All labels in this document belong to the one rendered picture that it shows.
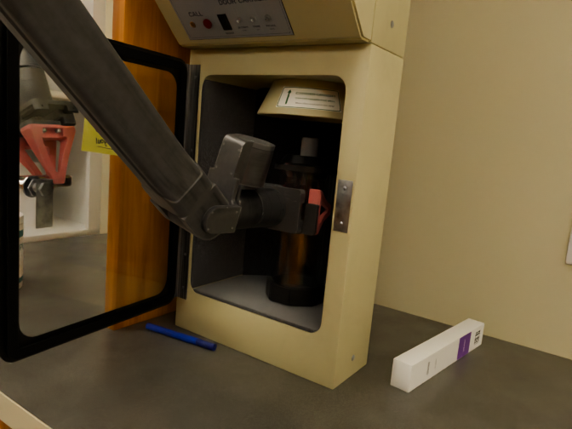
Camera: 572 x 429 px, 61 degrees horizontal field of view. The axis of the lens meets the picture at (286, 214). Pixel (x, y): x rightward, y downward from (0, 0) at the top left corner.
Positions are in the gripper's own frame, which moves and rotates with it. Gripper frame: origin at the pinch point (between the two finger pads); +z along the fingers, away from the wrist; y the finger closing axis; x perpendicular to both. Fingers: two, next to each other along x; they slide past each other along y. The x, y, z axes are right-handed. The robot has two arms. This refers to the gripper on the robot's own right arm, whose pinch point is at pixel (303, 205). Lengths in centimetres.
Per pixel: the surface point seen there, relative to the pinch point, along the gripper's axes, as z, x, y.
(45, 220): -37.1, 2.5, 12.1
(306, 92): -7.6, -17.3, -3.3
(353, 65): -10.9, -20.2, -12.2
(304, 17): -15.9, -25.1, -7.2
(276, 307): -5.8, 16.1, -0.6
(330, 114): -6.2, -14.4, -6.9
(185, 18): -17.0, -26.2, 12.9
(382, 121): -4.4, -13.9, -14.3
